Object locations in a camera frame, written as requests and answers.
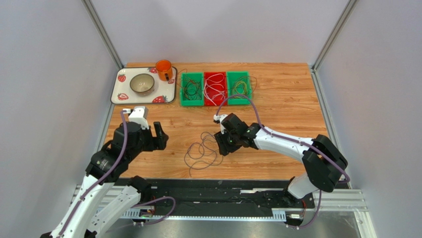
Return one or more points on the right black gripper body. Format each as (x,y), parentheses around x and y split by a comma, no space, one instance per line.
(225,139)

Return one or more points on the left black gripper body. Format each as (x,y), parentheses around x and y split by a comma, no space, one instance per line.
(146,143)

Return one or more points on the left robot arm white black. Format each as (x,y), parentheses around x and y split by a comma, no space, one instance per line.
(99,184)

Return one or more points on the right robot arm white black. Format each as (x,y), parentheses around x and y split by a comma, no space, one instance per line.
(324,164)

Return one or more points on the strawberry pattern tray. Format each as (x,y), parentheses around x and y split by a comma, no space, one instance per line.
(123,95)

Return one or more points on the right green bin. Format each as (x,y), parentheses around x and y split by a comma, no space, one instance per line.
(238,82)

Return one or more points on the green bin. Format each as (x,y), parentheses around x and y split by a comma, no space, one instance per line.
(238,82)
(191,89)

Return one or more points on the red bin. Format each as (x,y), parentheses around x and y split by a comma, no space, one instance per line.
(215,88)

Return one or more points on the beige ceramic bowl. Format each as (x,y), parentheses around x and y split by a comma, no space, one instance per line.
(142,84)

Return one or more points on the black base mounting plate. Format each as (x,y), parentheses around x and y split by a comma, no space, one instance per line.
(221,197)

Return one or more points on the left green bin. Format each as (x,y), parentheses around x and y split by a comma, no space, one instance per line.
(191,89)

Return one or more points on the orange mug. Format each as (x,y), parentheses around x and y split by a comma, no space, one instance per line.
(164,69)

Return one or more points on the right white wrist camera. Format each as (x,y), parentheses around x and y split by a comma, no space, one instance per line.
(219,118)

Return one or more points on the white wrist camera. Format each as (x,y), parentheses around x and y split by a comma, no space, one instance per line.
(219,118)
(138,115)

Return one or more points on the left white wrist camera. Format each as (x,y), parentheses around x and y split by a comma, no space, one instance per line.
(138,115)

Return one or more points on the aluminium frame rail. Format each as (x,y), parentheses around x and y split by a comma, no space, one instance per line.
(342,213)

